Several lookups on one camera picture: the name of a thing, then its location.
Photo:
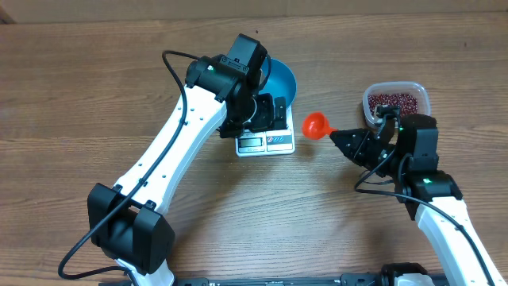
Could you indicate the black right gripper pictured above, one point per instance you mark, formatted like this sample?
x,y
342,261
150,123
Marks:
x,y
369,144

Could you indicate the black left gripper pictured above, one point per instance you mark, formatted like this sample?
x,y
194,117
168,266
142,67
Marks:
x,y
267,102

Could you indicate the red scoop with blue handle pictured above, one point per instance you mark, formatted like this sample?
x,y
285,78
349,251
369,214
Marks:
x,y
316,126

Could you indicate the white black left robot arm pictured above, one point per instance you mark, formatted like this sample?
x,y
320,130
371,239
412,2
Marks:
x,y
245,95

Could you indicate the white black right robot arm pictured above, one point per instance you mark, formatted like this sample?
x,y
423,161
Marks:
x,y
432,197

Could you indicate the teal plastic bowl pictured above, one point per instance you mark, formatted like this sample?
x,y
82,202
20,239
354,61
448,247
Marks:
x,y
281,81

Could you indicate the white digital kitchen scale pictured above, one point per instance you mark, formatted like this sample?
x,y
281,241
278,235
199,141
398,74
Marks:
x,y
268,143

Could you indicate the red beans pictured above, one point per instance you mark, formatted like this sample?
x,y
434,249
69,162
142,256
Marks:
x,y
407,102

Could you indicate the clear plastic container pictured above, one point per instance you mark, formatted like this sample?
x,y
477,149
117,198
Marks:
x,y
416,89

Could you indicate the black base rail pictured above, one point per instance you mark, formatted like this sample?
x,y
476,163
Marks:
x,y
389,275

